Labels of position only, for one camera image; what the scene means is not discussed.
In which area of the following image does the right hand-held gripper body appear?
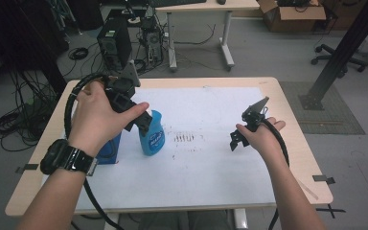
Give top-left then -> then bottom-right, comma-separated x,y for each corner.
241,96 -> 270,132

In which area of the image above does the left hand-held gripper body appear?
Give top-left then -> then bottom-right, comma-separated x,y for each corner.
103,59 -> 142,114

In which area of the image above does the blue spray bottle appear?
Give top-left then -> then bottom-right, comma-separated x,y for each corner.
138,109 -> 167,157

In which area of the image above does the person's right hand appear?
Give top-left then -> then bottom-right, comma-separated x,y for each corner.
235,117 -> 287,164

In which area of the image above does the person's left hand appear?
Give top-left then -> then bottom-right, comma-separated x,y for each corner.
67,80 -> 150,158

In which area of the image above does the blue box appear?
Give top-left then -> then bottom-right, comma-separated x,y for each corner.
95,131 -> 123,166

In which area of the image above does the white table mat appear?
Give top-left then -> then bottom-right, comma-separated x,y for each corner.
40,86 -> 278,213

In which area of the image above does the black computer tower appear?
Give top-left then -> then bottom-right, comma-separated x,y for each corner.
96,14 -> 133,73

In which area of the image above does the open grey computer tower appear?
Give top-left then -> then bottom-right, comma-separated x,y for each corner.
139,16 -> 165,65

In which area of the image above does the black wristwatch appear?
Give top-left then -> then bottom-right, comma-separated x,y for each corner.
39,138 -> 99,177

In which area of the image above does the grey floor mat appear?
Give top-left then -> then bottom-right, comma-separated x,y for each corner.
279,80 -> 366,136

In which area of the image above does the white table leg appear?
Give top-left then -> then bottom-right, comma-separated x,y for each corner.
232,208 -> 249,230

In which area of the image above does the black tape strip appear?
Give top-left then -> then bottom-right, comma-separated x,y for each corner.
311,174 -> 336,186
14,163 -> 40,175

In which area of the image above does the black keyboard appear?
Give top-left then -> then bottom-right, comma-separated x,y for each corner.
149,0 -> 208,9

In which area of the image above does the cardboard box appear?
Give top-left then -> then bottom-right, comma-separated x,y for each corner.
256,0 -> 328,34

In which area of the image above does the black tape cross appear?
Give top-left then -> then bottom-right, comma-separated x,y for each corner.
315,203 -> 347,220

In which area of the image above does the black office chair base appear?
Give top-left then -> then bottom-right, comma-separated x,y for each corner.
310,43 -> 368,79

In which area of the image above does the white desk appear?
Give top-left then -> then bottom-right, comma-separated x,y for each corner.
153,0 -> 262,72

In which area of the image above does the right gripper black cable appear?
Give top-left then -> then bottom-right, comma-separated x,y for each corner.
261,118 -> 291,230

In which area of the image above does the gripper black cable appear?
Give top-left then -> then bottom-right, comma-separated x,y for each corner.
63,72 -> 127,230
261,118 -> 291,230

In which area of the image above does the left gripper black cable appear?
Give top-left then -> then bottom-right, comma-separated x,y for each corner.
63,72 -> 127,230

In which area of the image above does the coiled black cable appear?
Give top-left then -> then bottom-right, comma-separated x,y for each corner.
67,46 -> 90,61

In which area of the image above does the bundle of black floor cables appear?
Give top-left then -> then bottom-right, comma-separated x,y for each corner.
0,69 -> 60,152

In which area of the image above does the black metal post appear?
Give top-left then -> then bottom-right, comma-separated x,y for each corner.
298,0 -> 368,112

